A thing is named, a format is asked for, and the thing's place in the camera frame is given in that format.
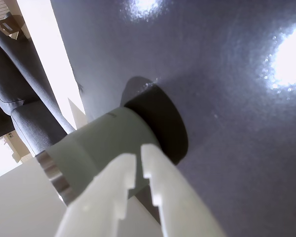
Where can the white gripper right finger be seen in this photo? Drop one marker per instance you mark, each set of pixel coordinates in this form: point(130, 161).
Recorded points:
point(177, 205)

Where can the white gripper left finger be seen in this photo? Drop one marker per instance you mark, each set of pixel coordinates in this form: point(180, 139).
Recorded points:
point(93, 205)

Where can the grey cup with black base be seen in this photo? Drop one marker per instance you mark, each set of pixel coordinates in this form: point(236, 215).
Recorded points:
point(108, 138)

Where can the dark grey fabric sofa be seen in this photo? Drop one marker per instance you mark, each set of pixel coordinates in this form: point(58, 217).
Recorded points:
point(17, 81)

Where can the brown cardboard box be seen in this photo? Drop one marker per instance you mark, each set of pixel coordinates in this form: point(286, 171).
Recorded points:
point(8, 28)

